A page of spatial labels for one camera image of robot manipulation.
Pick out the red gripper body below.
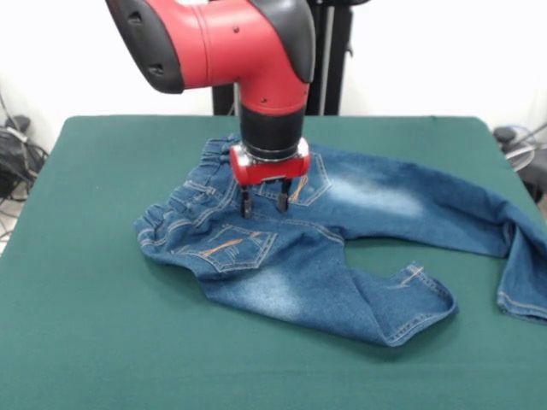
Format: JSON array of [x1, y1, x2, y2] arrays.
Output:
[[228, 138, 312, 187]]

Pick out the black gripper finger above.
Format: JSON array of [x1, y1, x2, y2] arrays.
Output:
[[275, 178, 294, 214], [239, 184, 254, 220]]

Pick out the blue denim jeans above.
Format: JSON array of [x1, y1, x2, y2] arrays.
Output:
[[132, 132, 547, 348]]

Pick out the dark green table cloth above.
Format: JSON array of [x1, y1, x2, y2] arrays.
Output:
[[0, 114, 547, 410]]

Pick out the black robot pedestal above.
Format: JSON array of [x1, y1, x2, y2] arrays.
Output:
[[211, 0, 356, 117]]

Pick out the black cable tangle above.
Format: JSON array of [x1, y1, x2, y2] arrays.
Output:
[[0, 127, 49, 204]]

